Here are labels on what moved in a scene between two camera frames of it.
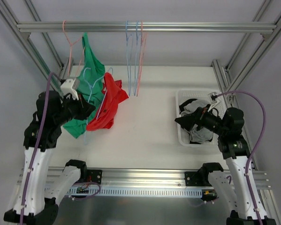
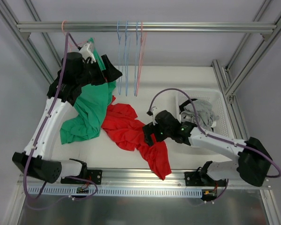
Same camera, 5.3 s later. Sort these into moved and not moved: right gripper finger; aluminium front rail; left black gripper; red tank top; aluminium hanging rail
Moved: left black gripper; right gripper finger; red tank top
Not moved: aluminium hanging rail; aluminium front rail
